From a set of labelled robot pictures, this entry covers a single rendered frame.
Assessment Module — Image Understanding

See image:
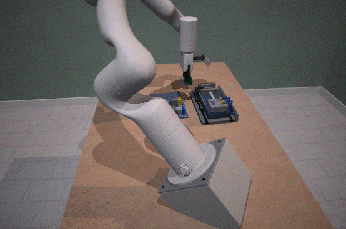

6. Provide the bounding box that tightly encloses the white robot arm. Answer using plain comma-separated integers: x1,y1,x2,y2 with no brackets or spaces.
85,0,216,186

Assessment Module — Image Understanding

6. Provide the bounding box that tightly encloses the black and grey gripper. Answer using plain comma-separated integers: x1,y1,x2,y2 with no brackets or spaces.
180,51,195,83

